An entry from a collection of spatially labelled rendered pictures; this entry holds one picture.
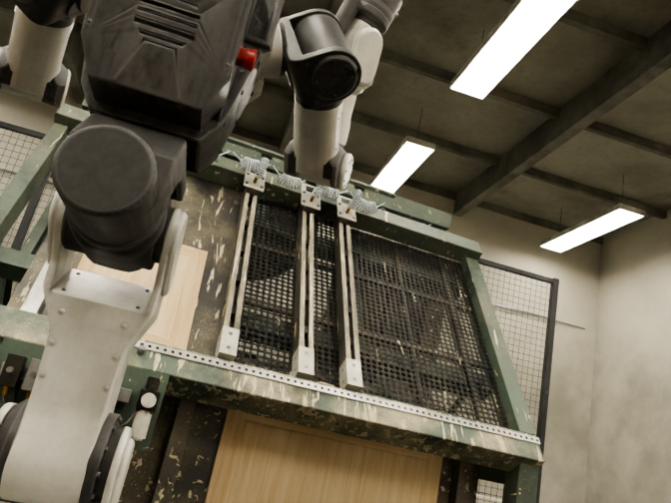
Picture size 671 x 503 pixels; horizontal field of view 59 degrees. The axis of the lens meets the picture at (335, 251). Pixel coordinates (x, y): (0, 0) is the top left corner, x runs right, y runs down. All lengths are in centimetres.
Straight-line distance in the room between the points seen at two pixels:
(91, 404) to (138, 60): 48
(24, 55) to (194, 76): 43
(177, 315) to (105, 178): 155
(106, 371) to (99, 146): 34
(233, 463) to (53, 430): 143
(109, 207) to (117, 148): 7
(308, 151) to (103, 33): 45
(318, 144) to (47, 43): 49
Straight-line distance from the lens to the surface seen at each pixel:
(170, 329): 220
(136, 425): 197
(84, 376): 93
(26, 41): 119
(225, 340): 215
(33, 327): 209
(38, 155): 278
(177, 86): 85
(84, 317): 93
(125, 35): 87
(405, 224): 316
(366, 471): 247
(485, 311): 301
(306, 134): 113
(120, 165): 73
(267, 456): 235
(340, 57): 99
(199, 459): 232
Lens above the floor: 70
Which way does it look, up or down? 18 degrees up
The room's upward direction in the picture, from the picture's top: 12 degrees clockwise
